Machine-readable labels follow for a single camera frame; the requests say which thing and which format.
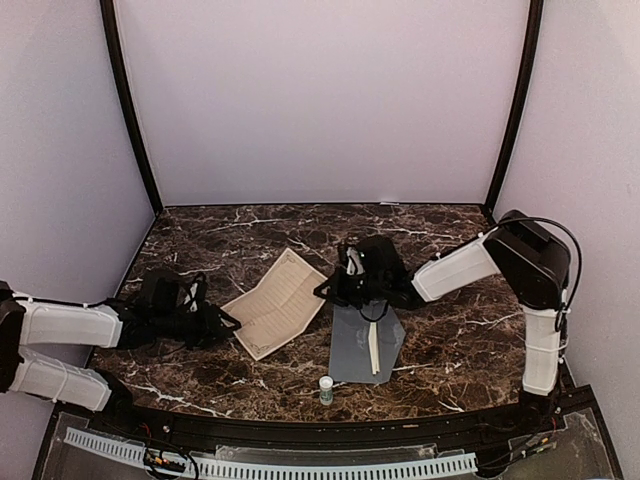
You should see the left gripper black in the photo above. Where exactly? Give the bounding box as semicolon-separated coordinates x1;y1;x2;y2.
153;301;241;350

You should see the small electronics board with leds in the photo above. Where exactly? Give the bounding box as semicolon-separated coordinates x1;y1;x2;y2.
143;450;185;473

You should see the white slotted cable duct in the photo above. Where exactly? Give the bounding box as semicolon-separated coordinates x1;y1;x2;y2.
64;427;477;479

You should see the beige lined letter sheet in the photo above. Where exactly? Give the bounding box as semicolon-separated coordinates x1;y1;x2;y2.
222;248;326;361

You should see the black frame post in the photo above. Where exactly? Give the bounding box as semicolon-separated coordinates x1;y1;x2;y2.
483;0;544;216
99;0;164;217

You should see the black left frame post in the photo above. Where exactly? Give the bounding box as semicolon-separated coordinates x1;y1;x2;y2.
99;0;164;217

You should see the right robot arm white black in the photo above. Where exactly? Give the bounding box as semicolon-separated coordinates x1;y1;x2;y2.
313;210;582;434

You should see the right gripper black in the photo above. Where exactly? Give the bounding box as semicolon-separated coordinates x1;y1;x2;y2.
314;265;388;309

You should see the black front table rail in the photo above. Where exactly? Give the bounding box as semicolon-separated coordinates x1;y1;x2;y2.
89;369;568;463

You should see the grey envelope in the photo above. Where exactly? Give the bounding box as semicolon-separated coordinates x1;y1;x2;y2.
329;305;405;384

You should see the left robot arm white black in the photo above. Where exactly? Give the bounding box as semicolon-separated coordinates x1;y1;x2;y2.
1;269;242;436

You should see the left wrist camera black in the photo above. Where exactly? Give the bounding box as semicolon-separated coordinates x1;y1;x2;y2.
183;272;208;312

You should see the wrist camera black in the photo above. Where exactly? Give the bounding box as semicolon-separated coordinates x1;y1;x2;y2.
338;244;366;276
183;272;208;312

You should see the black right frame post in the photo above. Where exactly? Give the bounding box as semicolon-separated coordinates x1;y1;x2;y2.
483;0;544;216

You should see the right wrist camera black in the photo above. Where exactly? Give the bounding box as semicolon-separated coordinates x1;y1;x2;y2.
338;244;366;276

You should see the beige letter paper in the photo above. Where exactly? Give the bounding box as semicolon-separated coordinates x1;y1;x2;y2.
368;322;381;376

